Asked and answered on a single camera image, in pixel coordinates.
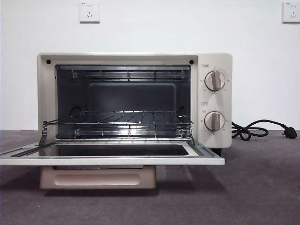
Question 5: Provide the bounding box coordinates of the oven door with glass window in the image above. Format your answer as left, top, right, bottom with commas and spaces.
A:
0, 141, 225, 190

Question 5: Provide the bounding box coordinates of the wire oven rack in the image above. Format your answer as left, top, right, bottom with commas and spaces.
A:
43, 110, 194, 127

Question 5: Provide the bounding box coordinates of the wire heater guard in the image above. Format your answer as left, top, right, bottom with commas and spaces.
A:
71, 69, 187, 82
74, 127, 184, 139

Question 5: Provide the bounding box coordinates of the beige timer knob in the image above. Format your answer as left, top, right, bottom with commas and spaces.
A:
204, 112, 225, 131

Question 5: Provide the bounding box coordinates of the beige temperature knob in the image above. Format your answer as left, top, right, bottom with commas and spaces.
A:
204, 70, 224, 91

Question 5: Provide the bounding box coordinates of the white wall socket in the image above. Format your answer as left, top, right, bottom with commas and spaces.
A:
282, 1, 300, 23
79, 1, 101, 23

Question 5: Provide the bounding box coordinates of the black power cable with plug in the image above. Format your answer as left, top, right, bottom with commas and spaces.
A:
231, 120, 298, 141

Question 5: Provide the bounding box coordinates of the cream Toshiba toaster oven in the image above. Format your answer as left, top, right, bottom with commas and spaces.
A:
37, 52, 233, 150

